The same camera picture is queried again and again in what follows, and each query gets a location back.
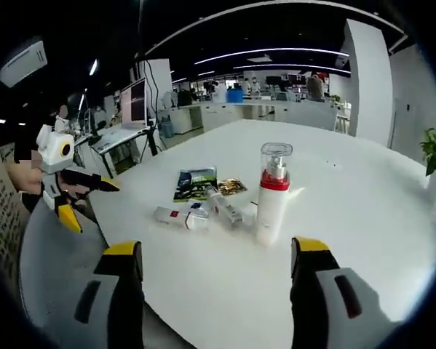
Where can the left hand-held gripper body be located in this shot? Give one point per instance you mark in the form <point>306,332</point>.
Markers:
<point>54,156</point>

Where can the ceiling air conditioner unit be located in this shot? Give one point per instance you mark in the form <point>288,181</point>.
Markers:
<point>23,63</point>

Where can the gold foil skincare sachet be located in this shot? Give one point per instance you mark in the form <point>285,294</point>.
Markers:
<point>232,186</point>

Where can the white square pillar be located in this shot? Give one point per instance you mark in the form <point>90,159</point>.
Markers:
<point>370,83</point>
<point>163,83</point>

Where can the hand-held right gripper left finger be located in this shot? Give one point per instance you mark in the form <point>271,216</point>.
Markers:
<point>126,291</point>

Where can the white skincare pump bottle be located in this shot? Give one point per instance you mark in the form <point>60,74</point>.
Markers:
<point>272,211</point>

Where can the open silver laptop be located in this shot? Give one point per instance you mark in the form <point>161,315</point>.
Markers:
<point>134,103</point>

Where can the clear skincare sachet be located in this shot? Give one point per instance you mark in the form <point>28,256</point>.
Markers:
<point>197,206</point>

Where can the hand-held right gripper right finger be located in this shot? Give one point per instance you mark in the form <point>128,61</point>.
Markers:
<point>308,287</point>

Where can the white counter row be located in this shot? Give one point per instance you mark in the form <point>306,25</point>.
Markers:
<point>305,112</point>

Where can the blue barrel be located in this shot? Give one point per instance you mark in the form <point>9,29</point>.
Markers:
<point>235,95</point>

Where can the grey door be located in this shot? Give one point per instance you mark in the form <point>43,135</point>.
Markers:
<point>405,127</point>

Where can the blue water jug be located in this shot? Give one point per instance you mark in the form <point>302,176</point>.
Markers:
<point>166,128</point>

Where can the ceiling light strip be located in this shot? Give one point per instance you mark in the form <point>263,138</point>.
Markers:
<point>276,49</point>
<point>287,65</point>
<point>93,67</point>

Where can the black green skincare sachet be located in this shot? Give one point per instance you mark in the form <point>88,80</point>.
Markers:
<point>192,183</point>

